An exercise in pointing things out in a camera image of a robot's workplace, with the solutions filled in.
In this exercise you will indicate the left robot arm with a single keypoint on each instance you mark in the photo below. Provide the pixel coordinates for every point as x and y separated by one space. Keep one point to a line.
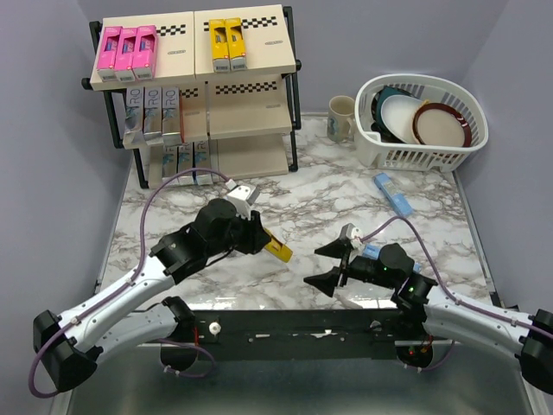
72 344

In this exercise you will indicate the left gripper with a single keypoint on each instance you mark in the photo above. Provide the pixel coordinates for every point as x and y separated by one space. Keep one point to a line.
256 236

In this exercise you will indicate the cream ceramic mug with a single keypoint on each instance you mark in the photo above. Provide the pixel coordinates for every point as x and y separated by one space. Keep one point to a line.
340 119

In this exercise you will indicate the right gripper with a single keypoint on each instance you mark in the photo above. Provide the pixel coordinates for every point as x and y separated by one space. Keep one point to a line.
327 280

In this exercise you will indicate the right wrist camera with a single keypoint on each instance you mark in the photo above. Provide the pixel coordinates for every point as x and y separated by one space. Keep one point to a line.
352 236

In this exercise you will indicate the pink toothpaste box long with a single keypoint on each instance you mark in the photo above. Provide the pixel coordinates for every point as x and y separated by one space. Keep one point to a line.
125 54

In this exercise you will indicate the beige three-tier shelf rack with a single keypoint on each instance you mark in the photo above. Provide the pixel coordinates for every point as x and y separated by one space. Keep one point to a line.
249 117

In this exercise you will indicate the white plate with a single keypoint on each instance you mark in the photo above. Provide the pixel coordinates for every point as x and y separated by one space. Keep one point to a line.
397 114

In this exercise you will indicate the dark teal bowl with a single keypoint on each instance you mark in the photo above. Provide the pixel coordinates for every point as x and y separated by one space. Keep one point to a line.
380 97

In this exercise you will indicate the black base bar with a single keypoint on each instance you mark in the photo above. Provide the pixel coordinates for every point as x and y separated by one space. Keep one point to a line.
293 335

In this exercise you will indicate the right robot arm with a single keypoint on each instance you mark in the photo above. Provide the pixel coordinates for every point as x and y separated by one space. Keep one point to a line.
522 339

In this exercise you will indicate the yellow toothpaste box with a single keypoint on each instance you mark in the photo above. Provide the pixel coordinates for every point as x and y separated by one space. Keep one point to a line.
236 44
277 248
219 46

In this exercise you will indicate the pink toothpaste box diagonal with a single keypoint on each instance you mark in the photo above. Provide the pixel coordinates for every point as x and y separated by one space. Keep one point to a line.
107 53

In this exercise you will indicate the red metallic toothpaste box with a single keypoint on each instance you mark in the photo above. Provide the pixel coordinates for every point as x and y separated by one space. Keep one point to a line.
133 124

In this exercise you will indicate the red rimmed plate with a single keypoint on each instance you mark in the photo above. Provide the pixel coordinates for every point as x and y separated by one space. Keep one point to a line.
437 124

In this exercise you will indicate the light blue box far right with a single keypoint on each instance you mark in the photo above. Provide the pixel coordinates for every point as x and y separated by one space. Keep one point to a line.
396 199

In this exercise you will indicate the silver foil toothpaste box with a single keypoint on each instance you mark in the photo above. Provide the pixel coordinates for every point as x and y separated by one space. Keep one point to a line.
152 122

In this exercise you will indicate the metallic blue toothpaste box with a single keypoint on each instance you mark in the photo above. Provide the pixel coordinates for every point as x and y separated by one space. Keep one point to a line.
202 162
169 162
185 161

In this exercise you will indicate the white plastic dish basket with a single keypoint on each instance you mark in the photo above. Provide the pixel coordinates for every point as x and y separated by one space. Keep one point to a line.
372 150

